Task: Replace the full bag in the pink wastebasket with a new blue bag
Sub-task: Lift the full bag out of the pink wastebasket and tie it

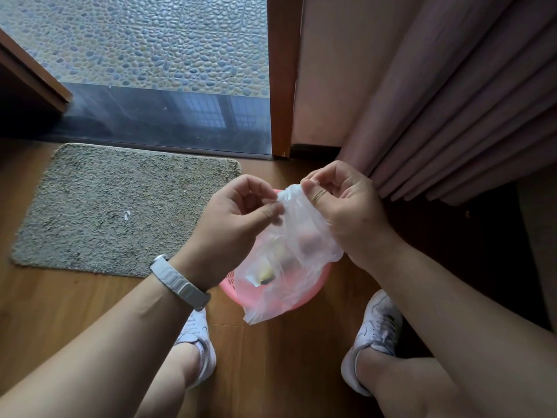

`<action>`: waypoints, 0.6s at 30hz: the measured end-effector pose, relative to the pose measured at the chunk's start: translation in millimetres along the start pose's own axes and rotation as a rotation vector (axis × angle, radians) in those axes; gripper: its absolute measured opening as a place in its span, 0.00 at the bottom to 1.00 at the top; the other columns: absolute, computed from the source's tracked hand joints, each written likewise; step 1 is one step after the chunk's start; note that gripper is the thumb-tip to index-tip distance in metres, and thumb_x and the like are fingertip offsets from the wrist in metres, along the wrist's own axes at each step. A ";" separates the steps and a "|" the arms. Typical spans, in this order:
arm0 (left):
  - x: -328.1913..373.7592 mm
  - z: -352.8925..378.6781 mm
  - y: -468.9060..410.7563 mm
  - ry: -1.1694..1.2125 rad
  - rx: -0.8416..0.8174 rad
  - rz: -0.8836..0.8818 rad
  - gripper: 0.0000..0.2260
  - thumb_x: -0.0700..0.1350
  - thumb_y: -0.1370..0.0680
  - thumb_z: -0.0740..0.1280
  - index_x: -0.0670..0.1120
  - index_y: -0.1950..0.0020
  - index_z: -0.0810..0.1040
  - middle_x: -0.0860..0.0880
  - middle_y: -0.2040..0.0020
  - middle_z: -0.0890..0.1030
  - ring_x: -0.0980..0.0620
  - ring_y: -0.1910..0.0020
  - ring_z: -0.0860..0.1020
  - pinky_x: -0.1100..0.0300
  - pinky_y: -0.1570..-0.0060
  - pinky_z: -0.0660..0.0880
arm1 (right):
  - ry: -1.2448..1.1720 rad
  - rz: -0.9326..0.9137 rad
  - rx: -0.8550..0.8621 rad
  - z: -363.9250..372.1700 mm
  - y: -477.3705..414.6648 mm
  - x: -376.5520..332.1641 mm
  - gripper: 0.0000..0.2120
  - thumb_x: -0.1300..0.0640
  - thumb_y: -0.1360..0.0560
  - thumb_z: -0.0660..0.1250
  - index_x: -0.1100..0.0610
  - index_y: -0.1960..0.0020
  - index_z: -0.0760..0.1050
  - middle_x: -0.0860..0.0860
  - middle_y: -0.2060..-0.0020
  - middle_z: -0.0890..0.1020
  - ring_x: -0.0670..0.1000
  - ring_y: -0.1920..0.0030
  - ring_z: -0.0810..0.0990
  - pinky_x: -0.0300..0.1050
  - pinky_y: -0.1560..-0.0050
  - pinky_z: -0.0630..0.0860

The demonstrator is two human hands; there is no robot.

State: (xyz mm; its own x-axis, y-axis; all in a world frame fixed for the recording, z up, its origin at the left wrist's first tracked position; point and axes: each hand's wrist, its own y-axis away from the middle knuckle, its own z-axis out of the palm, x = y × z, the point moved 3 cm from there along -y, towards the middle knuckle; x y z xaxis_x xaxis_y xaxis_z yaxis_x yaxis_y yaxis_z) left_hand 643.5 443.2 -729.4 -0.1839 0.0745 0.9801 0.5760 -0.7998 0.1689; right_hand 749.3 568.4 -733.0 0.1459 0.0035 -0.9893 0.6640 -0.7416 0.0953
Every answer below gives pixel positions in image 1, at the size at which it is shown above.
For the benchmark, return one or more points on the person's right hand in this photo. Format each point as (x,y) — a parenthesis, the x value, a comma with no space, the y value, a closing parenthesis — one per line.
(352,208)

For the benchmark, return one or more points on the person's left hand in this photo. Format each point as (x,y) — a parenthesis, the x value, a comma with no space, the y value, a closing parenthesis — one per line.
(226,239)

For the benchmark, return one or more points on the pink plastic waste basket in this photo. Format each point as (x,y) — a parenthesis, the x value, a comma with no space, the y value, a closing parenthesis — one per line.
(228,287)

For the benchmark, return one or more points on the clear plastic trash bag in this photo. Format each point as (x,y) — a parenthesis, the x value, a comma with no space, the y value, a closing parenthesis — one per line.
(300,239)

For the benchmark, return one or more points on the person's left forearm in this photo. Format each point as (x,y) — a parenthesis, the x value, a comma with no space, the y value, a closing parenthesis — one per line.
(95,352)

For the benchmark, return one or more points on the person's right forearm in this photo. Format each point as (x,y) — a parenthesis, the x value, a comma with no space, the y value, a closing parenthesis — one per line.
(470,335)

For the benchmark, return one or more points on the person's white left shoe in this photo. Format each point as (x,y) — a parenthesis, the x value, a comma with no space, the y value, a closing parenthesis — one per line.
(198,339)

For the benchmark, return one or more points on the person's white shoe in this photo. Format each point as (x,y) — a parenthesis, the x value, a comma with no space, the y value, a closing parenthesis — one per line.
(378,326)
(198,339)

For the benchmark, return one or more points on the person's white right shoe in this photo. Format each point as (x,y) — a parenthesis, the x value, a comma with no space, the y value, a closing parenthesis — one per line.
(378,326)

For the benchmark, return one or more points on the person's left leg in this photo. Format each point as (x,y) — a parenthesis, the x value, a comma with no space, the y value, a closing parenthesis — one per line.
(169,383)

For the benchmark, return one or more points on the person's leg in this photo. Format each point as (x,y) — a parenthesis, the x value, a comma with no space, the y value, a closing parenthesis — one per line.
(169,383)
(413,387)

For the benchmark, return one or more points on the person's right leg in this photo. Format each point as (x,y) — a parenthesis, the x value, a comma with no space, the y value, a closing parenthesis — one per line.
(413,387)

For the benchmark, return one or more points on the white band smartwatch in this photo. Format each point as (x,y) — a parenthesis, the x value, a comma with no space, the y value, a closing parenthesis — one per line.
(178,282)

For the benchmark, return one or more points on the grey shaggy floor mat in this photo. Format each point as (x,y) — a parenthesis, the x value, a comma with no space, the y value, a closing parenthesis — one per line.
(109,208)

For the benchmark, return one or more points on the dark polished door threshold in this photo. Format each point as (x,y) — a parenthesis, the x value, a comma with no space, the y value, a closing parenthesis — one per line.
(152,117)

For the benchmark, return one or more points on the pink curtain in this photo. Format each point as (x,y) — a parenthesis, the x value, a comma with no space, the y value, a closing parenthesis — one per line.
(457,104)

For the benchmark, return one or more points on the wooden balcony door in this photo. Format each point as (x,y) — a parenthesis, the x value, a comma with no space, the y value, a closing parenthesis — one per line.
(26,82)

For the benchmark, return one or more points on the wooden door frame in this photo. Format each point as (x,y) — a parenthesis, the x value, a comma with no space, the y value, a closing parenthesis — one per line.
(285,82)

